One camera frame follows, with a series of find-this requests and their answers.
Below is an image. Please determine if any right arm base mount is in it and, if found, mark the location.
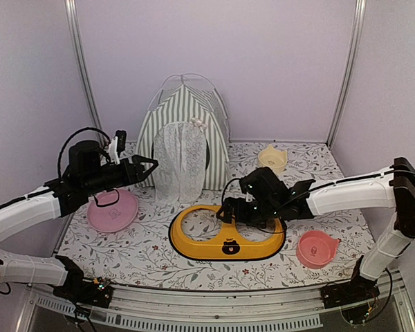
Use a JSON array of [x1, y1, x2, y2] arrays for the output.
[[320, 277, 380, 308]]

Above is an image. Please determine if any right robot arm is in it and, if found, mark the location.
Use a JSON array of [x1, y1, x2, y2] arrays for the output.
[[216, 158, 415, 302]]

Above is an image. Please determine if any left camera cable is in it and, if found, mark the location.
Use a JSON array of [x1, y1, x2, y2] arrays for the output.
[[57, 127, 111, 181]]

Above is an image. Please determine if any pink bowl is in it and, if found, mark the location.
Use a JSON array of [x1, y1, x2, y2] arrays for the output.
[[296, 230, 340, 269]]

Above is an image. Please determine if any cream cat-ear bowl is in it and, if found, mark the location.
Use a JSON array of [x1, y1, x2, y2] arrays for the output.
[[257, 144, 288, 175]]

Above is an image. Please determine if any front aluminium rail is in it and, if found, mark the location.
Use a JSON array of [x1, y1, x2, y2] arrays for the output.
[[16, 270, 415, 331]]

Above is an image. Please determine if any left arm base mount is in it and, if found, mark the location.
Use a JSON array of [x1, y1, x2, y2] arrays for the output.
[[53, 277, 114, 308]]

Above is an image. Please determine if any pink plate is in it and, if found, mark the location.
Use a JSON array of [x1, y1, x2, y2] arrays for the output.
[[86, 189, 138, 233]]

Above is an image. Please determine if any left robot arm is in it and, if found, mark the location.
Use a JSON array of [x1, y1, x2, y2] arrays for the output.
[[0, 140, 158, 300]]

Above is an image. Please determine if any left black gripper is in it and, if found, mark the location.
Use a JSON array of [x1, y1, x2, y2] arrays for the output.
[[84, 154, 159, 196]]

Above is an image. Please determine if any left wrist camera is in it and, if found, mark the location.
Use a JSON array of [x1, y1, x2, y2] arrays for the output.
[[107, 130, 127, 165]]

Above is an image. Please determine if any floral table mat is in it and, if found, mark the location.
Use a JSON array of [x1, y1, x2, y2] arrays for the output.
[[59, 144, 374, 291]]

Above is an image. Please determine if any left aluminium frame post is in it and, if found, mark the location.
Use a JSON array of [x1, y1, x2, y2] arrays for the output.
[[64, 0, 102, 130]]

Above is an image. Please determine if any striped pet tent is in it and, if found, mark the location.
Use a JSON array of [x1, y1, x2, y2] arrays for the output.
[[136, 84, 230, 204]]

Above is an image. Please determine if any yellow double bowl holder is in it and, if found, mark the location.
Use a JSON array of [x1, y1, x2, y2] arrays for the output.
[[168, 205, 286, 261]]

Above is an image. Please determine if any aluminium frame post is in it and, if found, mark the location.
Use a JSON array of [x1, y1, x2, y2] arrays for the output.
[[64, 0, 102, 130], [326, 0, 367, 150]]

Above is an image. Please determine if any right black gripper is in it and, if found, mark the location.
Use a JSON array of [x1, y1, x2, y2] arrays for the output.
[[216, 197, 279, 229]]

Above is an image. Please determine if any right aluminium frame post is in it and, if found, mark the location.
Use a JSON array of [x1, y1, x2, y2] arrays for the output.
[[326, 0, 367, 150]]

